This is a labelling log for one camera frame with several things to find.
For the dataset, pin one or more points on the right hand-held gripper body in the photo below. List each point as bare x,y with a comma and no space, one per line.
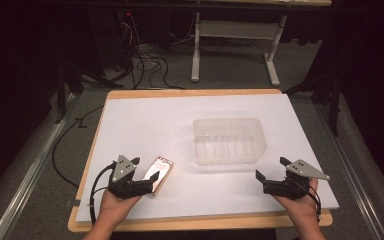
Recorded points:
290,186

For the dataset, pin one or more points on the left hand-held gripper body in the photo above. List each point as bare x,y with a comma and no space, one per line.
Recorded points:
124,184

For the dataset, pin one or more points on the pink and white packet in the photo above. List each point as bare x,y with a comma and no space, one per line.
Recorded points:
160,170

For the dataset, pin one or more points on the person's left hand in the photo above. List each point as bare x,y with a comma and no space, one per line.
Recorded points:
117,206

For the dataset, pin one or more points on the person's right hand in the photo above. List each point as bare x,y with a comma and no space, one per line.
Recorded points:
300,207

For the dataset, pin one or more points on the clear plastic container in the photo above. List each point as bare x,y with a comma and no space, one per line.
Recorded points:
229,141

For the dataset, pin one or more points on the white board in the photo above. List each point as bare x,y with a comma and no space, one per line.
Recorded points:
166,126

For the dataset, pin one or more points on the dark metal stand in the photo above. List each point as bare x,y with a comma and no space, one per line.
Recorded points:
67,83
326,93

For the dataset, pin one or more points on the wooden table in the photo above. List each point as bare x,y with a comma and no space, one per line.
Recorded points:
193,91

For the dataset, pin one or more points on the metal floor rail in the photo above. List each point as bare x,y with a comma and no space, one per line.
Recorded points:
30,173
356,180

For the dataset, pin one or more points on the white desk frame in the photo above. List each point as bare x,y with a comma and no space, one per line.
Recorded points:
236,29

